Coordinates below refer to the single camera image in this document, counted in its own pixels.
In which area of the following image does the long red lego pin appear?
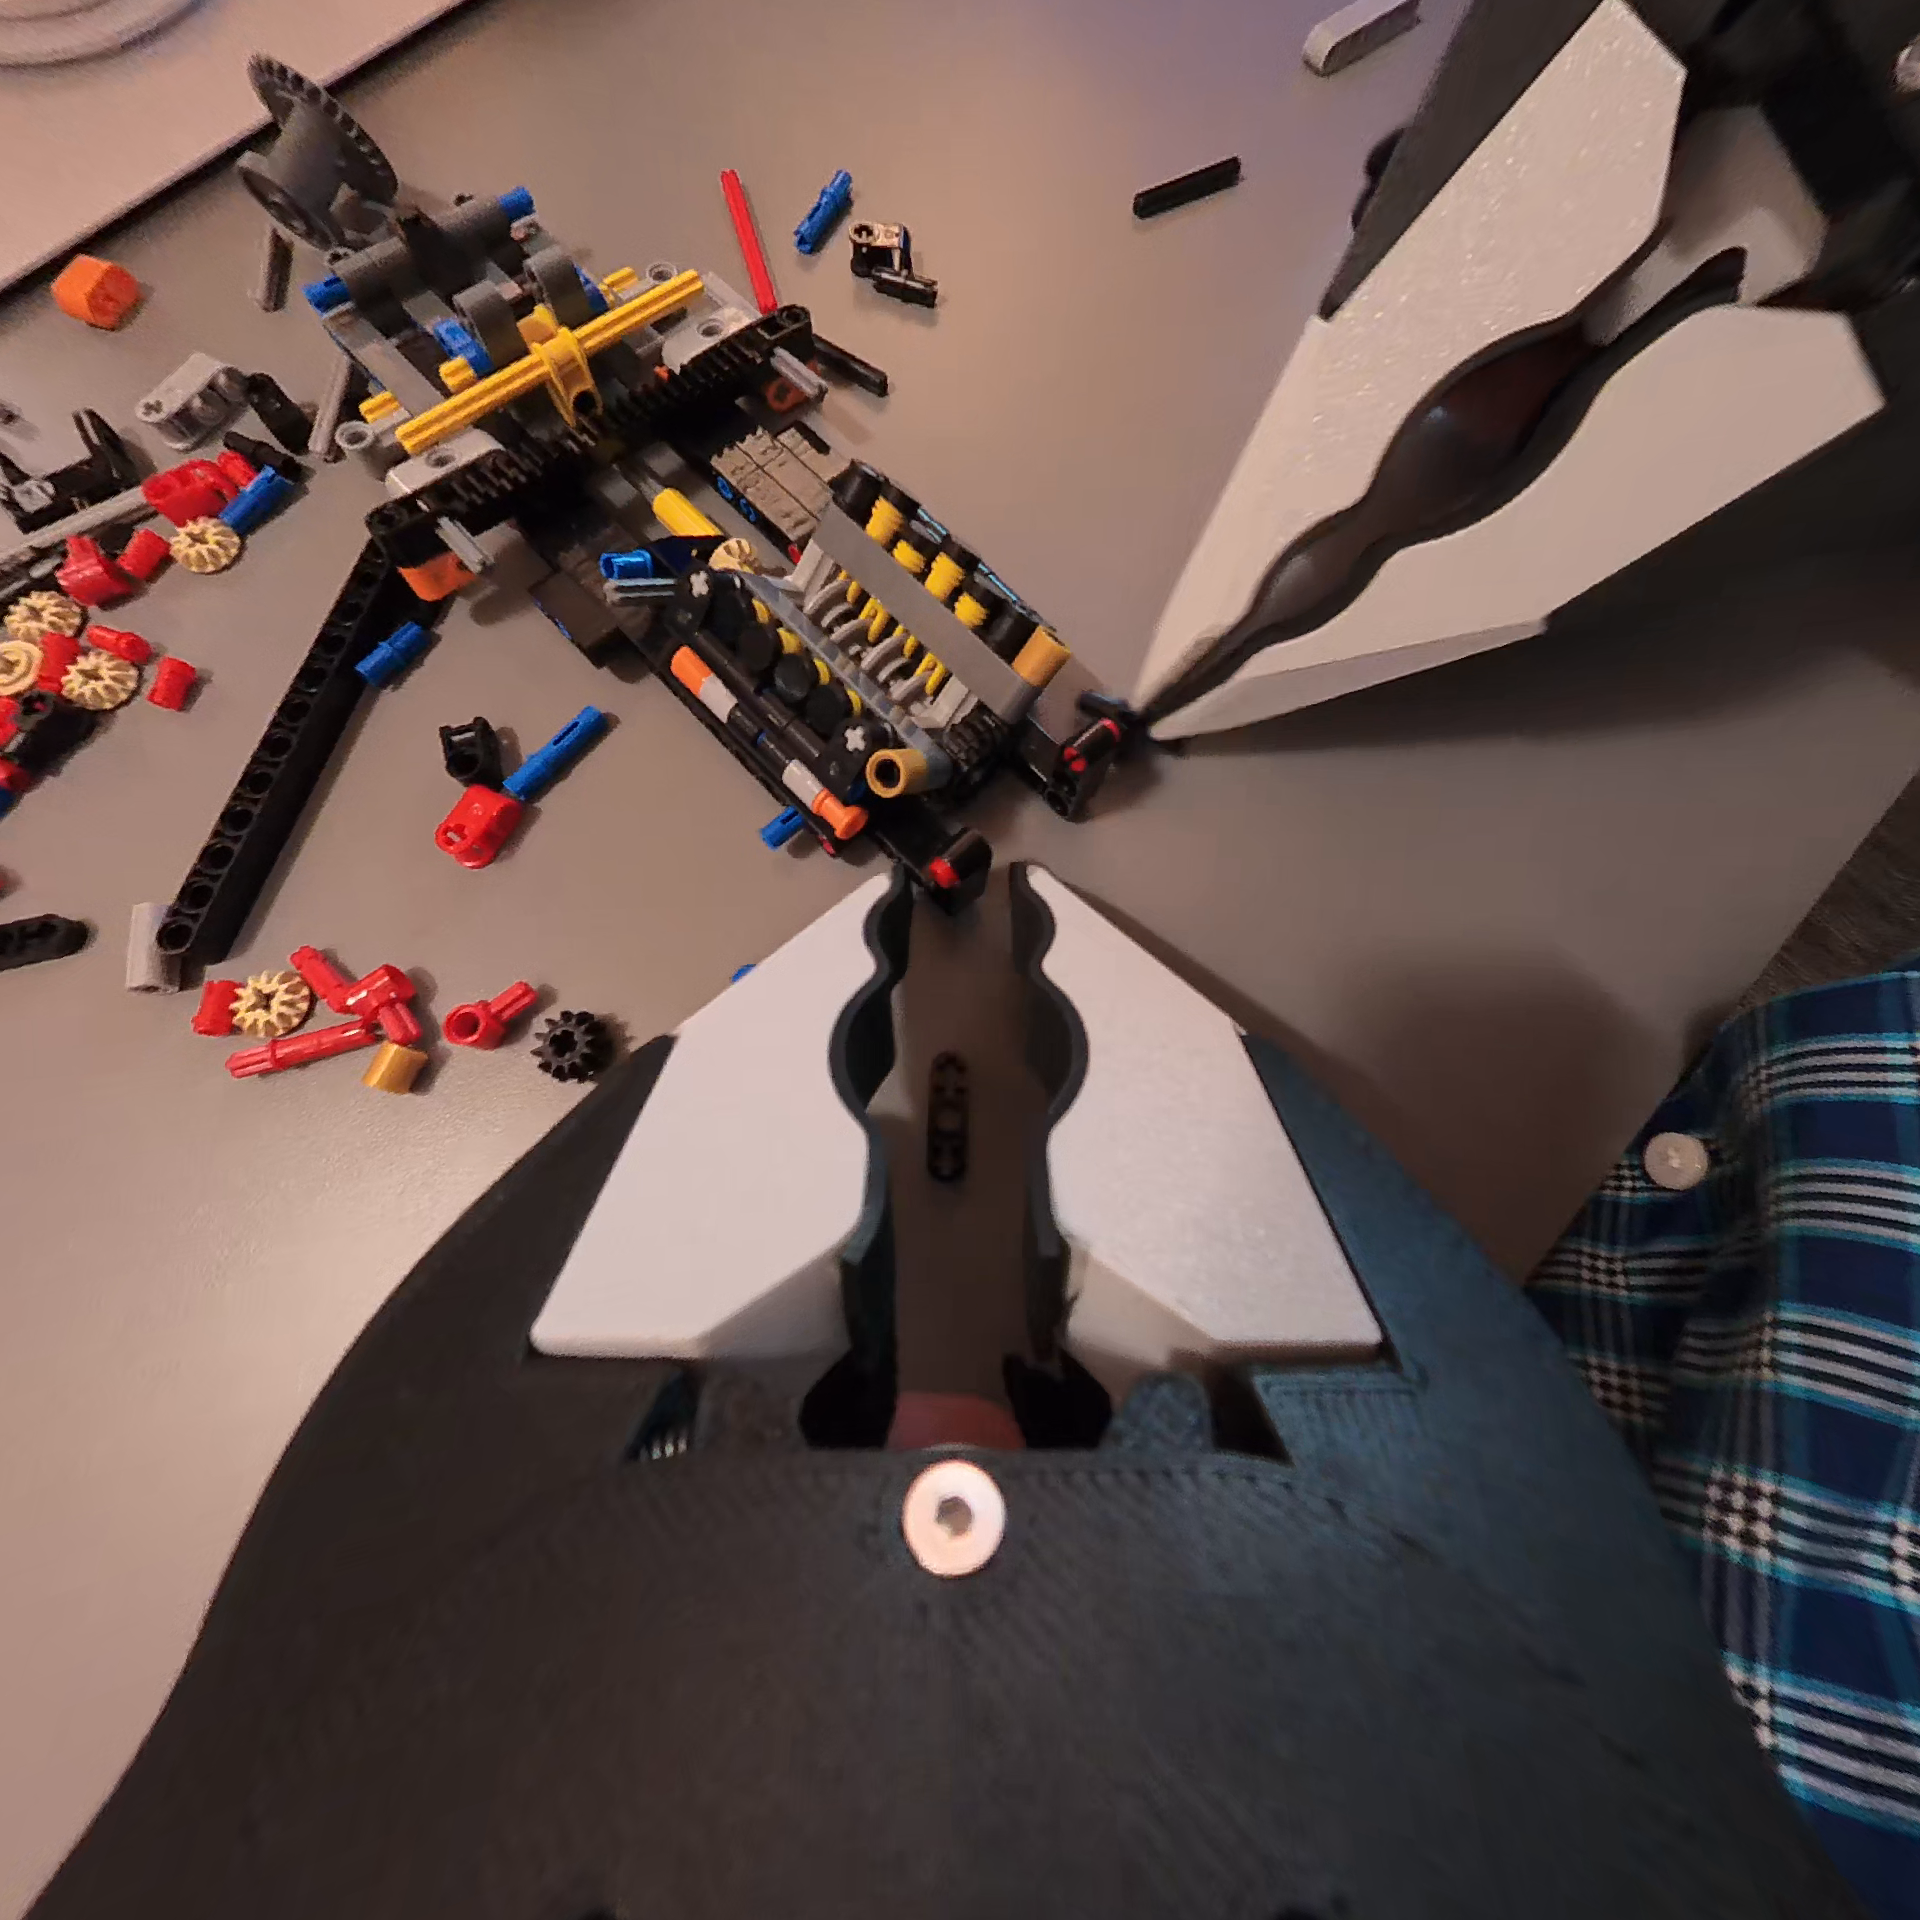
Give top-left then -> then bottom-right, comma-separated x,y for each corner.
226,1018 -> 377,1078

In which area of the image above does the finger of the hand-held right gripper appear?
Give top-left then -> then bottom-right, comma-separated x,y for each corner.
1138,0 -> 1691,706
1155,252 -> 1888,745

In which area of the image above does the white cable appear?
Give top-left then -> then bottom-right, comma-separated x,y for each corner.
0,0 -> 204,68

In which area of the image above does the long black lego beam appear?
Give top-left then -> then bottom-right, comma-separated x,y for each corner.
154,531 -> 408,966

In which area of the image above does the blue plaid shirt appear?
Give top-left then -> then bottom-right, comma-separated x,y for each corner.
1523,959 -> 1920,1877

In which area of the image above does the orange lego piece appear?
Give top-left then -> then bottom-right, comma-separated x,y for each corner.
49,253 -> 144,334

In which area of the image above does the grey lego beam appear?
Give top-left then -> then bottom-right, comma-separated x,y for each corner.
1304,0 -> 1423,79

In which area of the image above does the grey lego axle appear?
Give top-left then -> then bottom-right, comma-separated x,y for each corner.
0,502 -> 154,583

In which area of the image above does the red lego axle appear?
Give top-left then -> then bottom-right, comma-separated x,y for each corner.
718,165 -> 781,316

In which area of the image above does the grey lego connector block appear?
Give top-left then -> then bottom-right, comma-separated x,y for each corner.
135,352 -> 248,450

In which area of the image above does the black lego pin connector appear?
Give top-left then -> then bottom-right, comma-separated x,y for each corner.
847,218 -> 941,309

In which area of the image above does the black angled lego piece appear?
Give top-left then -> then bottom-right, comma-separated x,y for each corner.
0,411 -> 144,524

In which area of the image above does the lego vehicle chassis assembly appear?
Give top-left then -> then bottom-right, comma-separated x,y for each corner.
239,53 -> 1155,916

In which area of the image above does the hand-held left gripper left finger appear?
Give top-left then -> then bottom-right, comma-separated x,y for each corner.
525,867 -> 918,1360

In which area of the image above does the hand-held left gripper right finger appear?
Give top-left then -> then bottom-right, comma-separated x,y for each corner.
1011,859 -> 1385,1371

